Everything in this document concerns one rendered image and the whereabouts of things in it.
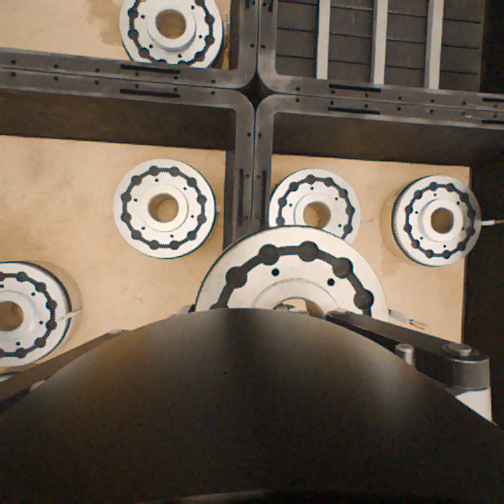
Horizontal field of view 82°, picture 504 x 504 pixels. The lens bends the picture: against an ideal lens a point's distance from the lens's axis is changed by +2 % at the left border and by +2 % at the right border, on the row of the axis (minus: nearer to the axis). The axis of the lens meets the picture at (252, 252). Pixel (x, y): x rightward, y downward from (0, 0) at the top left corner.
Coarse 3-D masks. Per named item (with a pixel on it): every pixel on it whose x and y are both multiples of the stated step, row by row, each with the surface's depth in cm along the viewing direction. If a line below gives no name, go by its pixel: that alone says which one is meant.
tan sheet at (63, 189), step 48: (0, 144) 31; (48, 144) 31; (96, 144) 31; (0, 192) 31; (48, 192) 31; (96, 192) 32; (0, 240) 31; (48, 240) 31; (96, 240) 32; (96, 288) 32; (144, 288) 32; (192, 288) 33; (96, 336) 32
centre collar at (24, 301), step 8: (0, 296) 27; (8, 296) 28; (16, 296) 28; (24, 296) 28; (24, 304) 28; (32, 304) 28; (24, 312) 28; (32, 312) 28; (24, 320) 28; (32, 320) 28; (0, 328) 28; (16, 328) 28; (24, 328) 28; (32, 328) 28; (0, 336) 28; (8, 336) 28; (16, 336) 28
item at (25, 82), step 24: (0, 72) 21; (24, 72) 21; (72, 96) 22; (96, 96) 22; (120, 96) 22; (144, 96) 22; (168, 96) 24; (192, 96) 23; (216, 96) 23; (240, 96) 23; (240, 120) 23; (240, 144) 23; (240, 168) 23; (240, 192) 25; (240, 216) 25
